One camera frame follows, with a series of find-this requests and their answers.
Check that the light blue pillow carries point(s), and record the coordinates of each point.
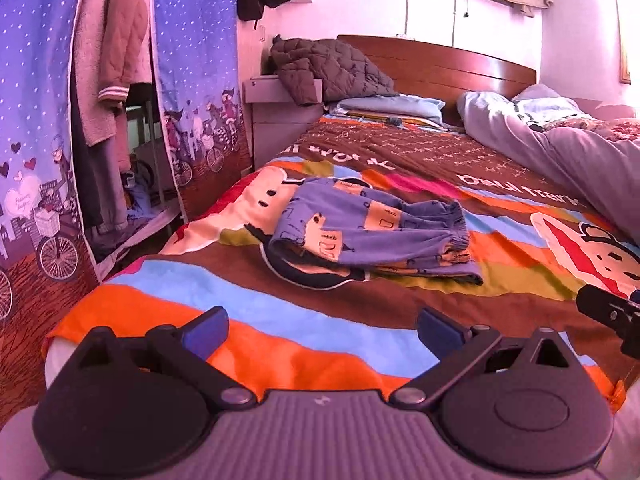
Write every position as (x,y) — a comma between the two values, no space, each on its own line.
(395,109)
(547,100)

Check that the pink fleece coat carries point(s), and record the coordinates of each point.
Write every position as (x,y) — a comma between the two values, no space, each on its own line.
(92,60)

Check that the colourful printed bed sheet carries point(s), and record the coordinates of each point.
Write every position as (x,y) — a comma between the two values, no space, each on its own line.
(350,320)

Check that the grey duvet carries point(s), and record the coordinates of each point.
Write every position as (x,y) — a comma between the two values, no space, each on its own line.
(560,155)

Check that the printed fabric wardrobe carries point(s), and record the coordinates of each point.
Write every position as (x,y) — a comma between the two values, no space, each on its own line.
(195,60)

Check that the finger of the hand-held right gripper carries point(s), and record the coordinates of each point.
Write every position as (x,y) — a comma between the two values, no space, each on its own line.
(605,307)
(631,340)

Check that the brown quilted jacket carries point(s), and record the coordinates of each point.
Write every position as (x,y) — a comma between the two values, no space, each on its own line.
(330,67)

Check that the wooden headboard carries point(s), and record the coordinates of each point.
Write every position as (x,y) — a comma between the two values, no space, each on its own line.
(440,67)

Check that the pink quilted jacket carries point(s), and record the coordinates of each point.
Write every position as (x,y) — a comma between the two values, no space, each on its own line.
(125,35)

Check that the floral blanket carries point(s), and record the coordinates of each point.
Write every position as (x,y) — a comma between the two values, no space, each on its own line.
(600,127)

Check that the framed wall picture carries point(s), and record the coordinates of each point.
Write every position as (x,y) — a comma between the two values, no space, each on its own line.
(627,40)

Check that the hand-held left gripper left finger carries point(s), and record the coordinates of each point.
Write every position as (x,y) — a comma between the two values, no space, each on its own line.
(205,331)

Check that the grey nightstand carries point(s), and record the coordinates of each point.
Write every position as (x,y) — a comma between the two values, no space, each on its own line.
(280,120)

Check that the dark hanging trousers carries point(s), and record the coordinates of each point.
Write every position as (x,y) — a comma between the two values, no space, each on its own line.
(97,180)

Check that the blue printed pants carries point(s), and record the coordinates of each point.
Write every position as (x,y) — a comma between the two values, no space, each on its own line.
(370,230)

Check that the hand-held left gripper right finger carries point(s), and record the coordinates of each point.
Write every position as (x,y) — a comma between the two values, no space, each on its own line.
(440,331)

